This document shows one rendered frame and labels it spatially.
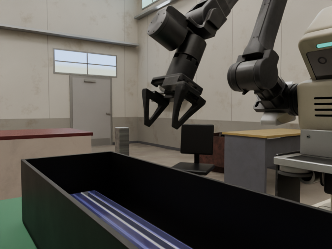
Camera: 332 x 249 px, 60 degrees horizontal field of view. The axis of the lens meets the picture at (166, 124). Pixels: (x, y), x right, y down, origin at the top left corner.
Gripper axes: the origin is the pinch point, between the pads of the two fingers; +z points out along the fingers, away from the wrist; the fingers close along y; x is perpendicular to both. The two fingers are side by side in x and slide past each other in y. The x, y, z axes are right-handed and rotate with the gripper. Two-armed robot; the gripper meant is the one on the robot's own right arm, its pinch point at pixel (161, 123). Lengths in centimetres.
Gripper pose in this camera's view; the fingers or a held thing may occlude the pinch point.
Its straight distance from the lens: 57.7
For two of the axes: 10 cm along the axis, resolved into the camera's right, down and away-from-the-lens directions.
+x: 7.2, 4.2, 5.5
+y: 5.9, 0.4, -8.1
